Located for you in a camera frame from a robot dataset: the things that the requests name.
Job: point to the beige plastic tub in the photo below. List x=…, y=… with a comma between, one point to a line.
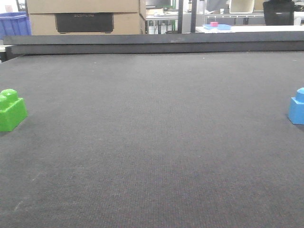
x=241, y=6

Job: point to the blue plastic crate far left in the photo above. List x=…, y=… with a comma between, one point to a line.
x=14, y=24

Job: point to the black office chair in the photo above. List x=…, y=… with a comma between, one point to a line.
x=279, y=12

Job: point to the pink block on tray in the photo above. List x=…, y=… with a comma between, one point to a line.
x=214, y=24

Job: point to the large cardboard box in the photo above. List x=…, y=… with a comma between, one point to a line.
x=87, y=17

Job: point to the dark conveyor side rail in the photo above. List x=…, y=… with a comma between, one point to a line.
x=156, y=44

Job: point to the green toy building block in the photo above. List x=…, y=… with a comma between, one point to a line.
x=12, y=110

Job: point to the black vertical post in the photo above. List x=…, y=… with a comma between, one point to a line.
x=193, y=16

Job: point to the light blue flat tray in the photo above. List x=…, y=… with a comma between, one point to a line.
x=221, y=27

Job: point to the blue toy building block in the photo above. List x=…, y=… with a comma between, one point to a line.
x=296, y=108

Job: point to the white table in background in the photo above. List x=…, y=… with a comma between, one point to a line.
x=235, y=29

